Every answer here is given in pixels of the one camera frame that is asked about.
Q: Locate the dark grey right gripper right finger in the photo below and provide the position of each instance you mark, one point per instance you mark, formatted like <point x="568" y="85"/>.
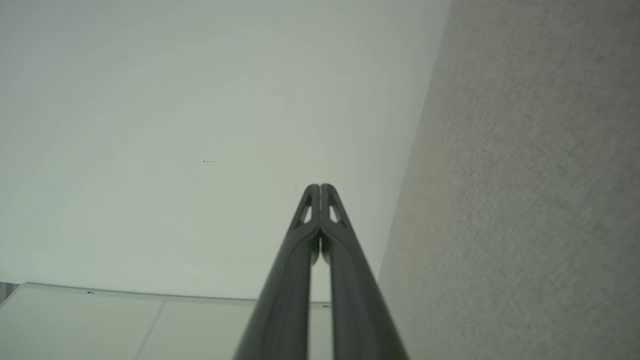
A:
<point x="357" y="310"/>

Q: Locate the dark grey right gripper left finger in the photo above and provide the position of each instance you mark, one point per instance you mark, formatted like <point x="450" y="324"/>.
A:
<point x="285" y="300"/>

